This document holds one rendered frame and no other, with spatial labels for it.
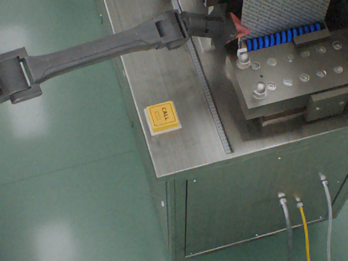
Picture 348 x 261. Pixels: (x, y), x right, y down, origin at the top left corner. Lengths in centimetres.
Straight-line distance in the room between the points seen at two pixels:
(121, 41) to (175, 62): 38
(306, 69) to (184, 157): 38
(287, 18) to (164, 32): 36
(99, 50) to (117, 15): 48
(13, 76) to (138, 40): 29
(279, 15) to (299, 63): 13
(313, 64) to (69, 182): 129
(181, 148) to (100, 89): 119
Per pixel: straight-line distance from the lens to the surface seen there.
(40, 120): 295
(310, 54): 185
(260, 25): 182
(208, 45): 198
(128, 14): 206
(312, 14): 187
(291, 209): 240
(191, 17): 170
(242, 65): 179
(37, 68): 156
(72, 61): 158
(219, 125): 187
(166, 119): 185
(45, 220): 276
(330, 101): 183
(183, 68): 195
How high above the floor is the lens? 255
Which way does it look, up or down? 63 degrees down
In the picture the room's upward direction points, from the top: 1 degrees counter-clockwise
